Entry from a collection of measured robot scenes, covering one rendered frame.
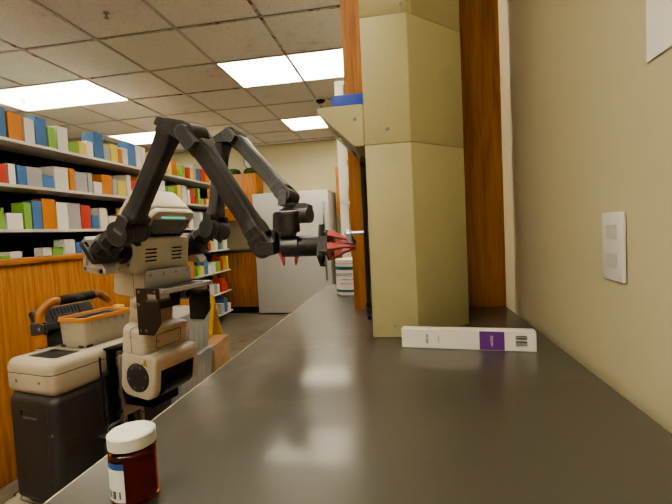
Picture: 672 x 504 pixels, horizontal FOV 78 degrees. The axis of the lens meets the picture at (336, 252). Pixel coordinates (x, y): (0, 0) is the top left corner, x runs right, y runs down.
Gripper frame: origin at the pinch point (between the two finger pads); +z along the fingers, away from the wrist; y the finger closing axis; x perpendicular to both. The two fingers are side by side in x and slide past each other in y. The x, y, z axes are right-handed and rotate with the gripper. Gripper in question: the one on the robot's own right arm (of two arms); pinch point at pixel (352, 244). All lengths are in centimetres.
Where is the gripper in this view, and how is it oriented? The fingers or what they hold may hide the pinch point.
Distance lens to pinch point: 112.5
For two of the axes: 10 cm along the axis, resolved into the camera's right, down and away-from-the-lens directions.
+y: 0.4, -8.8, 4.8
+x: 1.3, 4.8, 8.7
